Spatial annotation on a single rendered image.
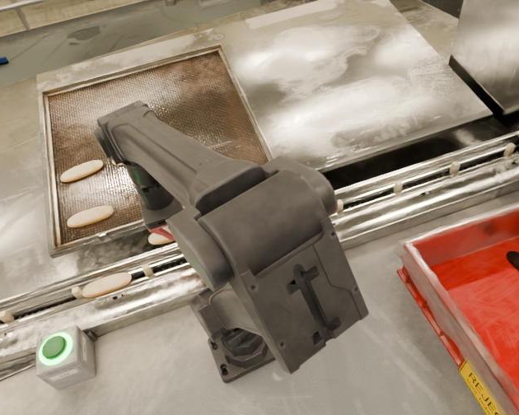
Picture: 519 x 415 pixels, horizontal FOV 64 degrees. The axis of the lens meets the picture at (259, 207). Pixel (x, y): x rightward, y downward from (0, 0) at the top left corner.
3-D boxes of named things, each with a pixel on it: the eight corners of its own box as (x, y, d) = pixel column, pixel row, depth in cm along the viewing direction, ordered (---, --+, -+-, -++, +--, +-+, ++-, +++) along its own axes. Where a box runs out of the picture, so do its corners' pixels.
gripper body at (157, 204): (147, 231, 70) (133, 202, 64) (139, 190, 76) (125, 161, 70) (185, 219, 70) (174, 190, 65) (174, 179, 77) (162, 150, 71)
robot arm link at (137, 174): (127, 166, 61) (161, 149, 62) (109, 143, 65) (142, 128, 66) (142, 198, 66) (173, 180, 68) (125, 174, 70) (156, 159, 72)
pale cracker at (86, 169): (63, 185, 94) (60, 183, 93) (59, 174, 96) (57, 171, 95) (105, 169, 96) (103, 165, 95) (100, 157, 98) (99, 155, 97)
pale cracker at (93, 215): (68, 231, 88) (66, 228, 87) (67, 216, 90) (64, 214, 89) (114, 216, 89) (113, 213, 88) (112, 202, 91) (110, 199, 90)
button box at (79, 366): (62, 399, 75) (30, 378, 67) (63, 359, 80) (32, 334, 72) (107, 383, 76) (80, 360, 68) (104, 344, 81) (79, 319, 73)
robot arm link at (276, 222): (299, 413, 25) (415, 318, 28) (182, 222, 26) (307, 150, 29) (210, 341, 67) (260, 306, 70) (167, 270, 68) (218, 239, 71)
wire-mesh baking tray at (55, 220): (56, 253, 85) (53, 249, 84) (44, 95, 111) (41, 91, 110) (283, 180, 91) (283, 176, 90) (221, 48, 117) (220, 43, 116)
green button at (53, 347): (45, 365, 69) (40, 361, 67) (46, 343, 71) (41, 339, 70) (69, 356, 69) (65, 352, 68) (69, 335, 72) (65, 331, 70)
